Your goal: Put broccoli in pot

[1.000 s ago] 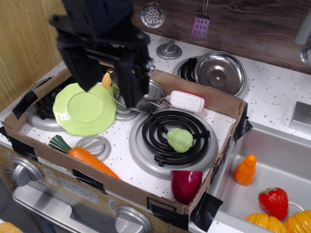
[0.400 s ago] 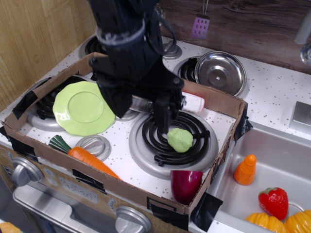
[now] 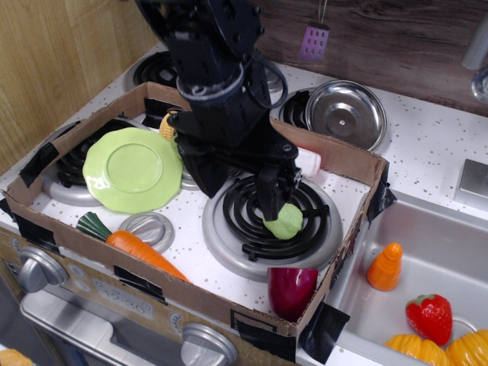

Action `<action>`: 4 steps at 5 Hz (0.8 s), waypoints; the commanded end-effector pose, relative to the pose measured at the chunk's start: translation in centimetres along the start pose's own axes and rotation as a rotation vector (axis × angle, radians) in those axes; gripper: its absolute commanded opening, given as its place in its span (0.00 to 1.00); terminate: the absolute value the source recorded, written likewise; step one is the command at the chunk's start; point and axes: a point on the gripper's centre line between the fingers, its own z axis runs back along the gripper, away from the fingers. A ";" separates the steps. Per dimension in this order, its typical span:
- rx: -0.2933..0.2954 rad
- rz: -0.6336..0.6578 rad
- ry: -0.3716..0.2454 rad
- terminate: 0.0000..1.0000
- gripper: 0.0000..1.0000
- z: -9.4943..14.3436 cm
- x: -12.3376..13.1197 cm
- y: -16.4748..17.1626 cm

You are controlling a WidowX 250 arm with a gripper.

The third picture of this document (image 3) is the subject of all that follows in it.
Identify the grey metal sink basin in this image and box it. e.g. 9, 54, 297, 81
326, 192, 487, 365

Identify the front left black burner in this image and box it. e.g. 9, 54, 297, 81
43, 117, 149, 207

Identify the middle grey stove knob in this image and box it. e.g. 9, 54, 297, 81
180, 166, 200, 191

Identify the right orange toy pumpkin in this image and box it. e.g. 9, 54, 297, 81
446, 329, 487, 366

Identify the back grey stove knob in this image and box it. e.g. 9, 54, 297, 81
265, 69, 285, 95

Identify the light green toy broccoli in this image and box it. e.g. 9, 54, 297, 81
263, 203, 303, 240

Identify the orange toy pumpkin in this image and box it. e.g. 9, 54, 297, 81
446, 329, 487, 366
384, 334, 451, 366

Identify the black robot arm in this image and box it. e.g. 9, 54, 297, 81
137, 1, 300, 220

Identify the small orange toy carrot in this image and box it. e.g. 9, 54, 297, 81
367, 242, 403, 291

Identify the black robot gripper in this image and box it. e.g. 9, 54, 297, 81
171, 85, 301, 221

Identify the yellow toy corn cob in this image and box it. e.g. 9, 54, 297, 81
159, 109, 178, 141

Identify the oven control knob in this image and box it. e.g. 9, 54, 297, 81
180, 323, 239, 366
18, 246, 69, 293

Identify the dark red cup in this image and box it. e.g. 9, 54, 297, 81
268, 267, 319, 323

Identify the left oven control knob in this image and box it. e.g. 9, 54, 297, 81
18, 246, 69, 293

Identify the hanging purple spatula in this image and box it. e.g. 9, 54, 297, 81
298, 0, 329, 61

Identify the front grey stove knob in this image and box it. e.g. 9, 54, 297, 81
119, 212, 175, 254

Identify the light green plate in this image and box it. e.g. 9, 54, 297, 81
82, 127, 183, 214

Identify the silver faucet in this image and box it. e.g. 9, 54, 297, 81
461, 14, 488, 106

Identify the orange object bottom left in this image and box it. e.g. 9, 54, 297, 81
0, 349, 34, 366

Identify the red toy strawberry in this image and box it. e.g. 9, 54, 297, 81
405, 294, 454, 346

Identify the right oven control knob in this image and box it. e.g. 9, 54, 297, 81
180, 323, 239, 366

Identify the back left black burner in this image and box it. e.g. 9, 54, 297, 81
123, 51, 178, 92

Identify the steel pot lid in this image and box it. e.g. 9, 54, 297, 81
305, 80, 387, 151

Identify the black burner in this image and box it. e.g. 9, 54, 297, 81
123, 51, 178, 92
270, 88, 314, 130
202, 176, 342, 282
43, 117, 149, 207

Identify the front right black burner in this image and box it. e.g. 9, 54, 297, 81
202, 176, 342, 282

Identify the left orange toy pumpkin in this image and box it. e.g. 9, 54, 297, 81
384, 334, 451, 366

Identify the grey stove knob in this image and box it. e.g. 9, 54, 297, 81
180, 166, 200, 191
265, 69, 285, 95
119, 212, 175, 254

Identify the silver oven door handle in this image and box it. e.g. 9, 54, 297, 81
20, 291, 182, 365

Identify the brown cardboard fence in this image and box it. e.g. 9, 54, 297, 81
2, 81, 390, 339

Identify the back right black burner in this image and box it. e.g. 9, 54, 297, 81
270, 88, 314, 130

